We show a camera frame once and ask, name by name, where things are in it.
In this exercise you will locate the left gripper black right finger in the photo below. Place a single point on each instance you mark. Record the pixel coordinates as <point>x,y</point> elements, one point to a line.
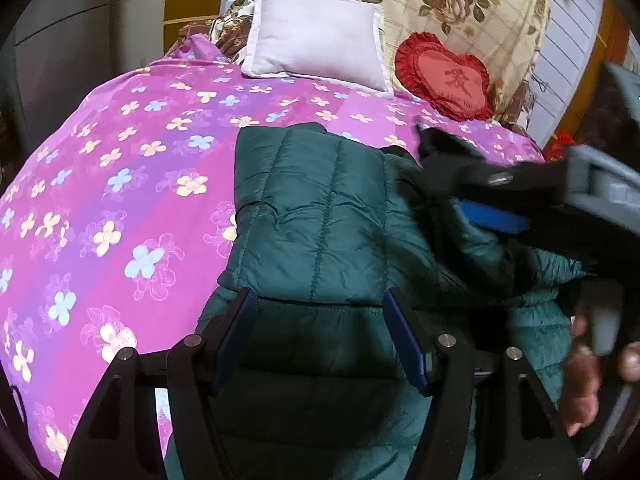
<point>494,398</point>

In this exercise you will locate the cream floral rose blanket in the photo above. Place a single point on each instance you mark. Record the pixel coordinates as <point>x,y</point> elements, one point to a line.
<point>504,34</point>

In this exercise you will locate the red heart-shaped cushion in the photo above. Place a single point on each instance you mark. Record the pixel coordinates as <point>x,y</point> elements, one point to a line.
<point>456,86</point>

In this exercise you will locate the red shopping bag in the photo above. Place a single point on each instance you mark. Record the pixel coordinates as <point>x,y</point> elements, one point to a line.
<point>557,146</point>

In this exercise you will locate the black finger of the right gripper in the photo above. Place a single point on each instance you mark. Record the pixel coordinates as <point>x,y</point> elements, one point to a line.
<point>494,219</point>
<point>452,167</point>

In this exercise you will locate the pink floral bed sheet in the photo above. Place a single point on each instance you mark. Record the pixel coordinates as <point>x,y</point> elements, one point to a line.
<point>116,229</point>

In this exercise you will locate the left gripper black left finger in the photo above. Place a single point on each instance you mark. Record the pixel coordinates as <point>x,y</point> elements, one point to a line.
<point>118,436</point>

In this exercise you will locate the dark green puffer jacket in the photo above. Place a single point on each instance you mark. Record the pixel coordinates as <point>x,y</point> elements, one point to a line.
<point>325,226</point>

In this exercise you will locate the white square pillow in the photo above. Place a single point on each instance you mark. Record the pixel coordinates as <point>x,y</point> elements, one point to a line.
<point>336,41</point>

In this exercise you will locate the person's right hand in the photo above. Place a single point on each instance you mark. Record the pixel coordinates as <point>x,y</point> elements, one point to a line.
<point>579,403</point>

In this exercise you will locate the grey wardrobe cabinet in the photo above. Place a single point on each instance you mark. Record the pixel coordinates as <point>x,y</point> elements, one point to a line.
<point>59,50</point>

